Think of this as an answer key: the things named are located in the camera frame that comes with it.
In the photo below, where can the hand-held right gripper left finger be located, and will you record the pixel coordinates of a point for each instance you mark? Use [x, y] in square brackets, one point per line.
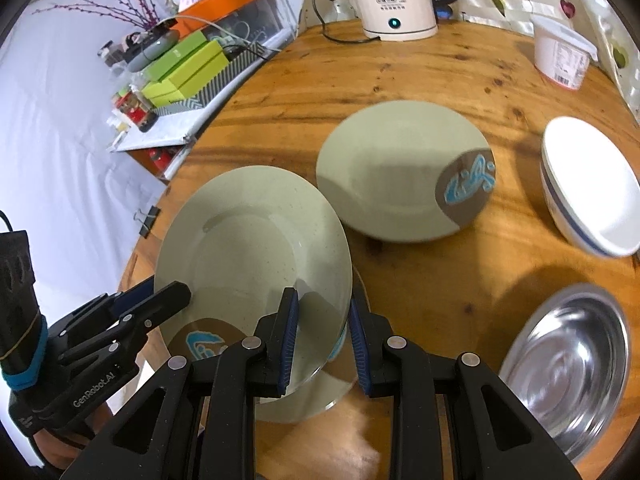
[287, 345]

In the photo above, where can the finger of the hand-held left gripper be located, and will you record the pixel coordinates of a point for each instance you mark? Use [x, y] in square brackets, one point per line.
[167, 297]
[132, 296]

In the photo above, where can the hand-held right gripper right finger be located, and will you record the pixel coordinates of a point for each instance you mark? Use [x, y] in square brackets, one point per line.
[357, 345]

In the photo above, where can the green plate with brown patch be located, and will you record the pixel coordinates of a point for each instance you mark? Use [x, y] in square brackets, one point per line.
[405, 175]
[300, 405]
[250, 240]

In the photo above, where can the white bowl with blue stripe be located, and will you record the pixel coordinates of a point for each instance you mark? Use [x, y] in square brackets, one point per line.
[595, 185]

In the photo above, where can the person's left hand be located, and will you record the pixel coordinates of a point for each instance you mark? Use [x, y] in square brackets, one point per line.
[55, 447]

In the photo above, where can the black binder clip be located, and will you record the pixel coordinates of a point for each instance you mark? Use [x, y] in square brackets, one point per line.
[147, 222]

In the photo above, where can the white paper tray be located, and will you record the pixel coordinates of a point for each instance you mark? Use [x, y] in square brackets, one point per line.
[160, 132]

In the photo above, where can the red lidded jar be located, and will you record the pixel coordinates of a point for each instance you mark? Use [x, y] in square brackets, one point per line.
[135, 112]

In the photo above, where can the stainless steel bowl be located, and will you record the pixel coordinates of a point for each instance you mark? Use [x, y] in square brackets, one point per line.
[570, 370]

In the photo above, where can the striped grey box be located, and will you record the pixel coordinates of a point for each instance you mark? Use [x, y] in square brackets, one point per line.
[220, 80]

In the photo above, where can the light green box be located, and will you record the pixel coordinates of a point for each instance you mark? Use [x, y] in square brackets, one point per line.
[200, 67]

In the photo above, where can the dark green box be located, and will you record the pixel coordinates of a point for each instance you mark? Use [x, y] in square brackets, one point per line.
[172, 57]

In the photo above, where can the grey oval device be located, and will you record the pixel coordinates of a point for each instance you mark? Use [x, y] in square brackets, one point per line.
[152, 50]

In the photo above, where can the white plastic tub with lid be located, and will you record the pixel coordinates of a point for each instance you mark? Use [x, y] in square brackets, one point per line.
[560, 55]

